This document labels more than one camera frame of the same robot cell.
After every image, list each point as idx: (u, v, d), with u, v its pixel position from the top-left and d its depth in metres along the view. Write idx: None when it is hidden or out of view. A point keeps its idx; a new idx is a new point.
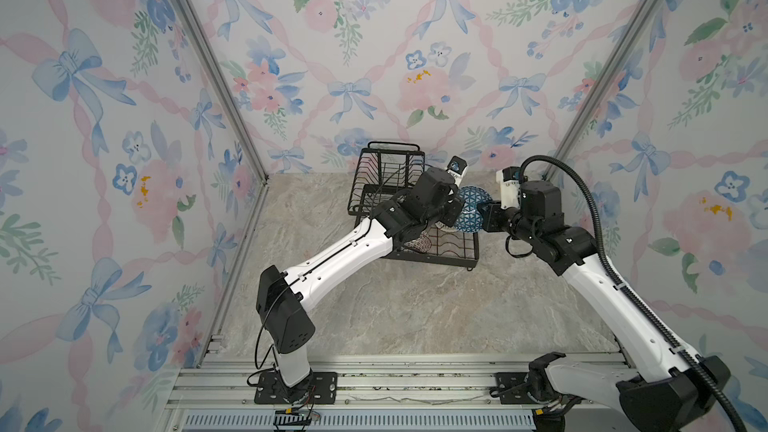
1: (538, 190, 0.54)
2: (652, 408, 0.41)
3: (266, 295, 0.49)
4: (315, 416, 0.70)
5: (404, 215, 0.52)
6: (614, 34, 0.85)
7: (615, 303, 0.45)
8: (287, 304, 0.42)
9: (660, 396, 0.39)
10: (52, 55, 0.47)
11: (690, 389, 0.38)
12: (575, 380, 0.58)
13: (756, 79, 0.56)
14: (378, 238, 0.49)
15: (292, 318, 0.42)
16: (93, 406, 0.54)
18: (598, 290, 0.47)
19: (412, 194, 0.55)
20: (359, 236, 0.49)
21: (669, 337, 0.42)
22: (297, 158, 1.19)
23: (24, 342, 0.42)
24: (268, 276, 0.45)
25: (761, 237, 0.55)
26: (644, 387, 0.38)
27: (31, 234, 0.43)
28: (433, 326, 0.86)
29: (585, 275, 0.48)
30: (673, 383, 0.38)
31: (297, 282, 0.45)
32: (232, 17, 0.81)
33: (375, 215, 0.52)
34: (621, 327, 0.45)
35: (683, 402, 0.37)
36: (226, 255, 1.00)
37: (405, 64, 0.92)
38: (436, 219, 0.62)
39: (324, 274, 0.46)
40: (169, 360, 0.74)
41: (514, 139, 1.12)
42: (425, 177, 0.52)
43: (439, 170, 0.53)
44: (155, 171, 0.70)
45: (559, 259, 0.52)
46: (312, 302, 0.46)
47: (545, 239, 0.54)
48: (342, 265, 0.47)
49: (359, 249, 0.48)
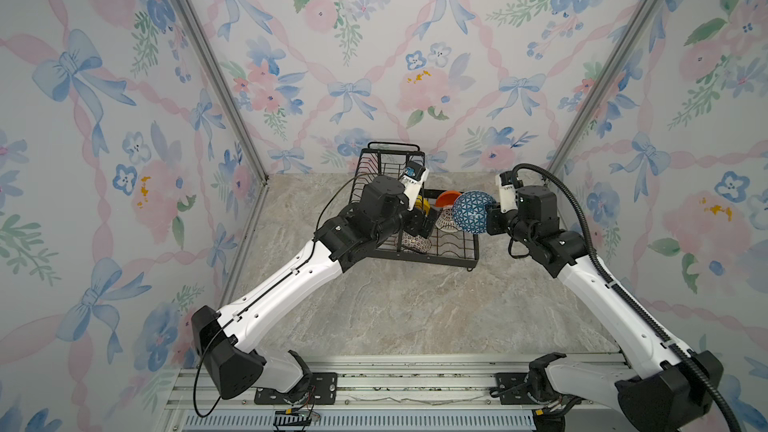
1: (534, 194, 0.56)
2: (648, 404, 0.41)
3: (199, 339, 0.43)
4: (316, 417, 0.70)
5: (351, 233, 0.48)
6: (614, 34, 0.85)
7: (605, 299, 0.47)
8: (219, 349, 0.38)
9: (654, 391, 0.40)
10: (52, 55, 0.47)
11: (682, 382, 0.38)
12: (575, 380, 0.58)
13: (756, 80, 0.56)
14: (323, 263, 0.45)
15: (226, 364, 0.38)
16: (93, 406, 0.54)
18: (591, 289, 0.48)
19: (358, 209, 0.51)
20: (301, 263, 0.45)
21: (659, 330, 0.43)
22: (297, 158, 1.19)
23: (25, 342, 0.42)
24: (198, 318, 0.41)
25: (761, 237, 0.55)
26: (640, 383, 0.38)
27: (30, 234, 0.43)
28: (433, 326, 0.86)
29: (577, 274, 0.50)
30: (665, 376, 0.39)
31: (230, 324, 0.40)
32: (232, 17, 0.81)
33: (320, 236, 0.48)
34: (613, 324, 0.46)
35: (676, 395, 0.38)
36: (226, 255, 1.00)
37: (405, 64, 0.92)
38: (388, 235, 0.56)
39: (262, 310, 0.42)
40: (169, 360, 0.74)
41: (514, 140, 1.14)
42: (370, 190, 0.47)
43: (386, 180, 0.49)
44: (155, 171, 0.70)
45: (553, 262, 0.54)
46: (249, 344, 0.42)
47: (541, 242, 0.56)
48: (283, 298, 0.43)
49: (301, 278, 0.44)
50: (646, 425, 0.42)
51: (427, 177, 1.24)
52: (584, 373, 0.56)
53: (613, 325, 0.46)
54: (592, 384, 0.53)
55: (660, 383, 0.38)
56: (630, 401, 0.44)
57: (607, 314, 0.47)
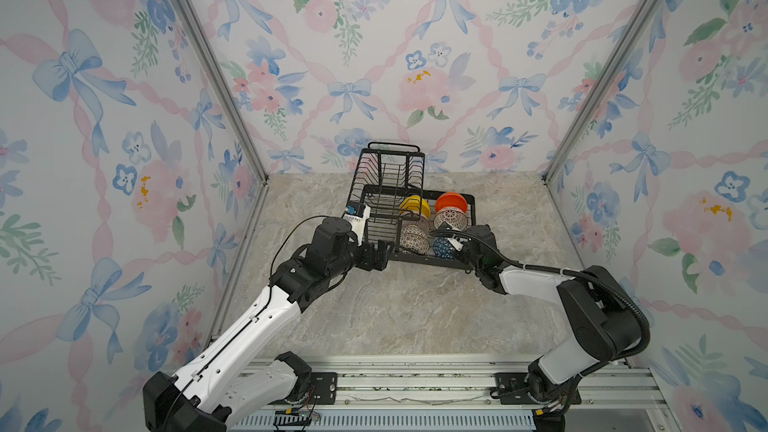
1: (477, 235, 0.73)
2: (583, 323, 0.48)
3: (154, 409, 0.42)
4: (315, 417, 0.70)
5: (307, 273, 0.52)
6: (615, 34, 0.85)
7: (523, 273, 0.62)
8: (180, 412, 0.37)
9: (573, 306, 0.48)
10: (52, 55, 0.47)
11: (576, 285, 0.49)
12: (559, 358, 0.60)
13: (756, 79, 0.56)
14: (282, 306, 0.47)
15: (189, 428, 0.37)
16: (93, 406, 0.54)
18: (517, 275, 0.63)
19: (311, 250, 0.54)
20: (260, 310, 0.47)
21: (555, 269, 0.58)
22: (297, 158, 1.19)
23: (25, 342, 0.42)
24: (153, 386, 0.39)
25: (761, 237, 0.55)
26: (565, 309, 0.50)
27: (30, 235, 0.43)
28: (433, 326, 0.86)
29: (508, 276, 0.66)
30: (570, 290, 0.49)
31: (190, 384, 0.40)
32: (232, 17, 0.81)
33: (277, 280, 0.50)
34: (539, 289, 0.58)
35: (575, 294, 0.49)
36: (226, 255, 1.00)
37: (405, 64, 0.92)
38: (340, 271, 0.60)
39: (224, 363, 0.42)
40: (169, 360, 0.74)
41: (514, 140, 1.14)
42: (320, 231, 0.52)
43: (334, 219, 0.55)
44: (155, 171, 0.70)
45: (497, 287, 0.70)
46: (212, 401, 0.41)
47: (486, 272, 0.72)
48: (245, 347, 0.44)
49: (261, 325, 0.45)
50: (594, 344, 0.47)
51: (427, 177, 1.24)
52: (564, 345, 0.57)
53: (536, 287, 0.59)
54: (573, 353, 0.55)
55: (567, 294, 0.49)
56: (582, 340, 0.49)
57: (530, 284, 0.60)
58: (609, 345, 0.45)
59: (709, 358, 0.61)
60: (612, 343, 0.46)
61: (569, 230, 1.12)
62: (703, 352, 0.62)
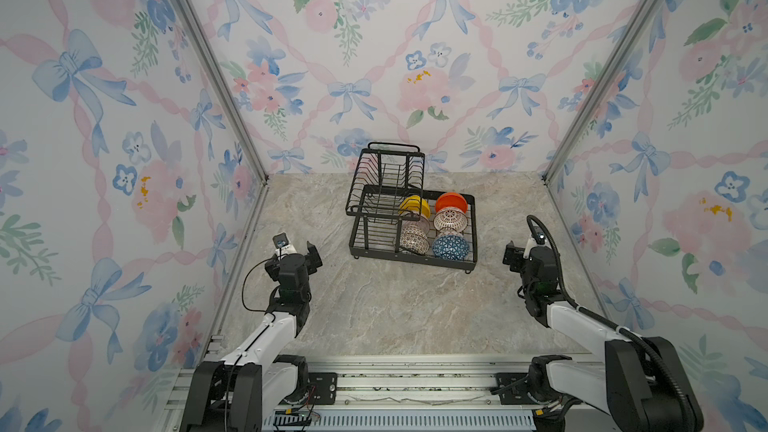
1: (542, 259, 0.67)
2: (617, 386, 0.44)
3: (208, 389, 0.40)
4: (315, 417, 0.70)
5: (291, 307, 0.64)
6: (614, 35, 0.85)
7: (572, 313, 0.58)
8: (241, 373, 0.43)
9: (614, 365, 0.44)
10: (53, 55, 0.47)
11: (629, 348, 0.45)
12: (574, 379, 0.57)
13: (755, 80, 0.56)
14: (286, 317, 0.60)
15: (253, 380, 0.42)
16: (93, 406, 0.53)
18: (564, 312, 0.60)
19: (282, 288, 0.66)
20: (273, 318, 0.59)
21: (611, 323, 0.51)
22: (297, 158, 1.19)
23: (25, 342, 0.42)
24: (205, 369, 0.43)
25: (761, 237, 0.55)
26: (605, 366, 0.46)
27: (31, 234, 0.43)
28: (433, 326, 0.86)
29: (555, 308, 0.62)
30: (620, 351, 0.44)
31: (240, 358, 0.46)
32: (232, 17, 0.81)
33: None
34: (583, 332, 0.54)
35: (625, 361, 0.44)
36: (226, 255, 1.00)
37: (405, 64, 0.92)
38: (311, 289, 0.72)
39: (261, 345, 0.50)
40: (169, 361, 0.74)
41: (514, 140, 1.14)
42: (284, 275, 0.64)
43: (287, 258, 0.67)
44: (155, 171, 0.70)
45: (541, 315, 0.66)
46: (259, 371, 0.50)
47: (534, 298, 0.69)
48: (274, 335, 0.54)
49: (279, 324, 0.57)
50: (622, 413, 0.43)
51: (427, 177, 1.24)
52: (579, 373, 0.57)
53: (581, 332, 0.55)
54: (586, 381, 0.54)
55: (613, 352, 0.44)
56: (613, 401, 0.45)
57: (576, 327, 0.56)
58: (642, 423, 0.41)
59: (709, 358, 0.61)
60: (647, 423, 0.41)
61: (569, 230, 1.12)
62: (703, 352, 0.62)
